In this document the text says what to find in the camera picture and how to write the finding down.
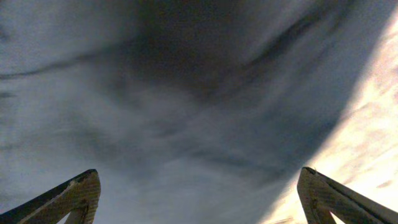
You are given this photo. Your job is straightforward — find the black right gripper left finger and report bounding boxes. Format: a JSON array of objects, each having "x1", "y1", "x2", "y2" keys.
[{"x1": 1, "y1": 169, "x2": 101, "y2": 224}]

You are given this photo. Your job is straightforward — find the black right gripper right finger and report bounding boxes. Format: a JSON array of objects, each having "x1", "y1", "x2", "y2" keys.
[{"x1": 297, "y1": 167, "x2": 397, "y2": 224}]

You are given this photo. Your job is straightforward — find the navy blue shorts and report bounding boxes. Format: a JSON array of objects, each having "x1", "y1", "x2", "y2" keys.
[{"x1": 1, "y1": 0, "x2": 397, "y2": 223}]

